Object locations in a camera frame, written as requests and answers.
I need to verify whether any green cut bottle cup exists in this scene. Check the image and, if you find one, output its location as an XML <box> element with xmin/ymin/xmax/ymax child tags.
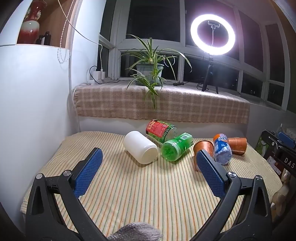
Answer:
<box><xmin>161</xmin><ymin>133</ymin><xmax>193</xmax><ymax>162</ymax></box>

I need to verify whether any far orange paper cup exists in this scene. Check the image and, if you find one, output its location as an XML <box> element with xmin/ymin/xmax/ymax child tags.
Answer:
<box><xmin>228</xmin><ymin>138</ymin><xmax>247</xmax><ymax>155</ymax></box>

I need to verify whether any orange paper cup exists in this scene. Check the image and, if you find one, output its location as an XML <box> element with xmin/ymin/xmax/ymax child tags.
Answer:
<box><xmin>193</xmin><ymin>140</ymin><xmax>214</xmax><ymax>172</ymax></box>
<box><xmin>228</xmin><ymin>138</ymin><xmax>247</xmax><ymax>155</ymax></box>

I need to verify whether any blue cut bottle cup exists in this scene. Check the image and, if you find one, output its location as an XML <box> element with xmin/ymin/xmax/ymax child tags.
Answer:
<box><xmin>213</xmin><ymin>133</ymin><xmax>232</xmax><ymax>165</ymax></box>

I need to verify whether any near orange paper cup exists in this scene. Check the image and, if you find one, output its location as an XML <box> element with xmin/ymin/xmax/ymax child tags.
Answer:
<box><xmin>193</xmin><ymin>140</ymin><xmax>214</xmax><ymax>172</ymax></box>

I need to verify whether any white plastic cup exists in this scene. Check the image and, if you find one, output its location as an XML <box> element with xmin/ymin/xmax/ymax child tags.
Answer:
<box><xmin>123</xmin><ymin>131</ymin><xmax>159</xmax><ymax>165</ymax></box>

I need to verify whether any gloved grey hand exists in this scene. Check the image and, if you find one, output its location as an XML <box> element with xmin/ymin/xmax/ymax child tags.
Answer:
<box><xmin>107</xmin><ymin>222</ymin><xmax>163</xmax><ymax>241</ymax></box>

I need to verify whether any striped yellow table cloth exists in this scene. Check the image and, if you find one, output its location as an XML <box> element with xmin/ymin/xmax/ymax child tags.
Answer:
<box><xmin>19</xmin><ymin>131</ymin><xmax>283</xmax><ymax>235</ymax></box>

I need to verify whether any black tripod stand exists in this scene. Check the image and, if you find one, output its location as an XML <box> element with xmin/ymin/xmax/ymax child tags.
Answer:
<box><xmin>202</xmin><ymin>54</ymin><xmax>219</xmax><ymax>94</ymax></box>

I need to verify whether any red green can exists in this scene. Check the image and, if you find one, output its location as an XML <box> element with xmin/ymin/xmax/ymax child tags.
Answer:
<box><xmin>145</xmin><ymin>120</ymin><xmax>178</xmax><ymax>144</ymax></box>

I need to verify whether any plaid brown sill cloth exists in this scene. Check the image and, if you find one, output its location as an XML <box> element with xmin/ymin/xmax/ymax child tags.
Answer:
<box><xmin>74</xmin><ymin>83</ymin><xmax>250</xmax><ymax>124</ymax></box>

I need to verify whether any white power adapter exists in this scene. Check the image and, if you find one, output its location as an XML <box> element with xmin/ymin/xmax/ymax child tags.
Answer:
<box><xmin>92</xmin><ymin>70</ymin><xmax>105</xmax><ymax>83</ymax></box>

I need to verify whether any potted spider plant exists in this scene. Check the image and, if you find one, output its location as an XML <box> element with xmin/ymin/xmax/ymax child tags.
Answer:
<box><xmin>122</xmin><ymin>34</ymin><xmax>192</xmax><ymax>109</ymax></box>

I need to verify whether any small black bottle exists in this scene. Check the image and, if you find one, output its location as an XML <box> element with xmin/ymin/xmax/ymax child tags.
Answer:
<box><xmin>36</xmin><ymin>31</ymin><xmax>51</xmax><ymax>46</ymax></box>

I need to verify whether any red porcelain vase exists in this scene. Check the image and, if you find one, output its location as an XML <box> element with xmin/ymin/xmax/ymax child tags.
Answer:
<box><xmin>17</xmin><ymin>0</ymin><xmax>47</xmax><ymax>44</ymax></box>

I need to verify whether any ring light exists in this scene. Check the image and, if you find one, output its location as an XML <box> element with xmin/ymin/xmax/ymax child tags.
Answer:
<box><xmin>190</xmin><ymin>14</ymin><xmax>236</xmax><ymax>55</ymax></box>

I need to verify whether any white charging cable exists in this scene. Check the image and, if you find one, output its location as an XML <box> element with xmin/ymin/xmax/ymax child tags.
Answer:
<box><xmin>56</xmin><ymin>0</ymin><xmax>105</xmax><ymax>72</ymax></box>

